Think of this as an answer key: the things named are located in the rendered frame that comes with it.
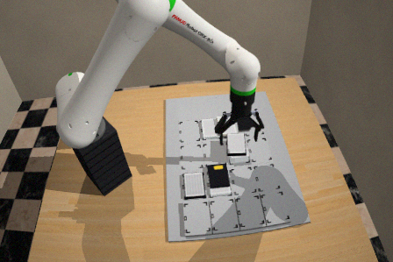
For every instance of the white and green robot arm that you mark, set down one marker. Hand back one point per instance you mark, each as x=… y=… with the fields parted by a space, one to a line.
x=134 y=22

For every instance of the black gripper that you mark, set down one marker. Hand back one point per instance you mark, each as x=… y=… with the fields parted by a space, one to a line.
x=241 y=112

